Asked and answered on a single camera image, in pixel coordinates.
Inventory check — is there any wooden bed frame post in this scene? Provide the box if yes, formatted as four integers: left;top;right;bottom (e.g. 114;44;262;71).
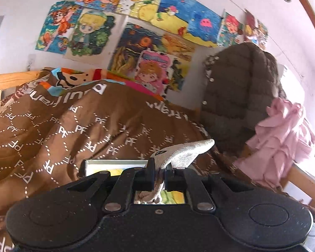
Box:
278;162;315;211

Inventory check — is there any small pale figure poster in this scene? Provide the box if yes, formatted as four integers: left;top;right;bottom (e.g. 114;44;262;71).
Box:
252;20;269;51

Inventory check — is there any pink title cartoon poster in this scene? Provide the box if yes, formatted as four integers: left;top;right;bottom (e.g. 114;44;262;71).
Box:
134;50;174;96

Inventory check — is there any orange pink pillow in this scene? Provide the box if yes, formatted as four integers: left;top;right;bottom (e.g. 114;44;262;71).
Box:
94;69;164;101

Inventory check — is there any blue sea beach poster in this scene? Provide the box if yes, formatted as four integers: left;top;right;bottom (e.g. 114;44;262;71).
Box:
150;0;224;48

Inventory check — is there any orange field landscape poster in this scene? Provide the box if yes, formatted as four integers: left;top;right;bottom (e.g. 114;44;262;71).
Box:
161;33;198;93

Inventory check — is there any red-haired girl blue poster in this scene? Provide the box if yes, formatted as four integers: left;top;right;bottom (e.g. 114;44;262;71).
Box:
35;0;83;56

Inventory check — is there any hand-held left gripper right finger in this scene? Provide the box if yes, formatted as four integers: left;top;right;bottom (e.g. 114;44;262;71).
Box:
164;165;256;214

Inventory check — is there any grey metal tray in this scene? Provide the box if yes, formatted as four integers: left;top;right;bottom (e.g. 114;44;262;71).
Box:
81;159;187;206

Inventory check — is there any brown printed blanket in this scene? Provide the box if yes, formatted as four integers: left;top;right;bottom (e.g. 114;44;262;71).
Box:
0;68;315;252

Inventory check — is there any wooden bed rail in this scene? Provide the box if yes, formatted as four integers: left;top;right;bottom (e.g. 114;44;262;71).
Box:
0;70;47;109

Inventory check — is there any small red cartoon poster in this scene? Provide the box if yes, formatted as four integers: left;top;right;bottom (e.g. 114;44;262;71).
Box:
243;9;257;39

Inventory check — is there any blond child poster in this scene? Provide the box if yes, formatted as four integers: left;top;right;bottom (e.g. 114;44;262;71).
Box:
63;7;119;61

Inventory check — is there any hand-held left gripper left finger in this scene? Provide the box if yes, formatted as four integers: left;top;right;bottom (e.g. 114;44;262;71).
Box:
65;160;156;214

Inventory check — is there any grey knit sock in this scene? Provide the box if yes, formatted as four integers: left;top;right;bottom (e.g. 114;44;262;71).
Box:
135;139;216;205

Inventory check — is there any red-haired boy poster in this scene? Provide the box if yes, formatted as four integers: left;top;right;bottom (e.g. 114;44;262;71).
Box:
216;12;246;48

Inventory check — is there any brown quilted jacket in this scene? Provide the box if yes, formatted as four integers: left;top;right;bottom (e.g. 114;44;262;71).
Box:
201;42;287;161

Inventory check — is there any pink garment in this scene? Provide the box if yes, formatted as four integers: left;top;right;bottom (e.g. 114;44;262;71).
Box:
234;97;315;190

